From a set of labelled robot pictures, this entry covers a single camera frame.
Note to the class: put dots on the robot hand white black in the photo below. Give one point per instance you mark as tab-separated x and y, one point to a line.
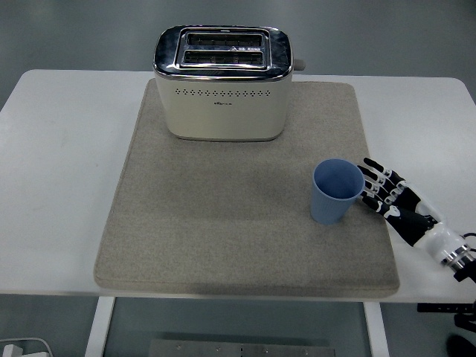
409	219

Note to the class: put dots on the blue ribbed cup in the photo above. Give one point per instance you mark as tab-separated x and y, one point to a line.
329	208

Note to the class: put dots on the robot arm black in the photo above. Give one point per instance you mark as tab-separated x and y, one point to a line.
463	262

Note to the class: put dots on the black table control panel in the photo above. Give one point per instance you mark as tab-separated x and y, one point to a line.
435	308

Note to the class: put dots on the white table leg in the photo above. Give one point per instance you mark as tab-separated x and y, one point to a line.
98	327
376	331

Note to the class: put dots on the black rounded object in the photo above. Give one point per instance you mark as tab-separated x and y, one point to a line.
461	347

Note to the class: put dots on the beige felt mat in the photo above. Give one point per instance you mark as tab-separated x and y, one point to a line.
223	223

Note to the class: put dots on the grey metal plate with screws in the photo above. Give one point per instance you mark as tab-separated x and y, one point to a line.
241	350

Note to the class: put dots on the cream toaster chrome top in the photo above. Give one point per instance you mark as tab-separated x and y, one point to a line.
223	111

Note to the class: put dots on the small white box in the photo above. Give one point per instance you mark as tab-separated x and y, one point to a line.
10	351

